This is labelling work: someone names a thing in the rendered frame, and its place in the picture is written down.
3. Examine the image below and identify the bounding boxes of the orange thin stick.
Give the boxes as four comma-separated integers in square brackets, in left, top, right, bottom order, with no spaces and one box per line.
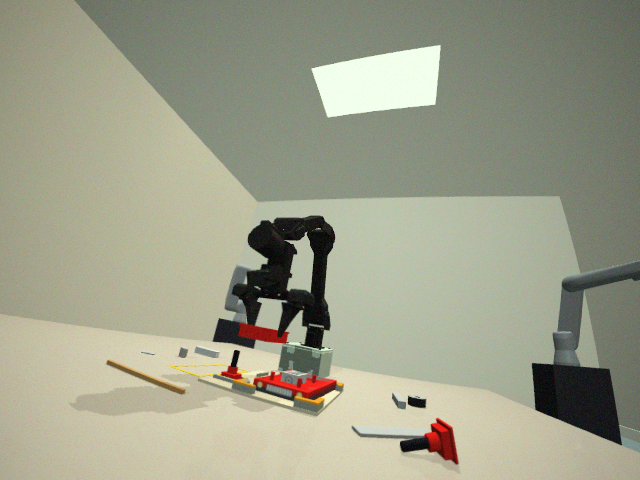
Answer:
[106,360,185,395]

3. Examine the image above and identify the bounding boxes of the cream flat base plate with orange corner brackets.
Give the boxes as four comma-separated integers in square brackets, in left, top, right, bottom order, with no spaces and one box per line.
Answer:
[197,371,344,417]

